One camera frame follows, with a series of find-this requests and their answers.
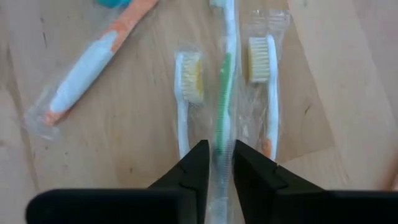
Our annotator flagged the teal mouthwash bottle white cap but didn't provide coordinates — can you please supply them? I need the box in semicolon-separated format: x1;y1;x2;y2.
95;0;133;9

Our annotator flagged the orange white toothbrush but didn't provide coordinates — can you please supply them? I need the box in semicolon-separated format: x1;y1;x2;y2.
173;46;206;160
239;9;292;162
23;0;160;141

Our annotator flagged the green white toothbrush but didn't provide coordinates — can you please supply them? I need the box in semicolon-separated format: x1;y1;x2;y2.
208;0;241;224

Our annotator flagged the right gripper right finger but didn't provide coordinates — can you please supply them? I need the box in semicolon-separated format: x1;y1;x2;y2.
233;139;398;224

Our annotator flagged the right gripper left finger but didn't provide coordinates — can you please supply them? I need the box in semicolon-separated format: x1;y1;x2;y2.
26;139;210;224

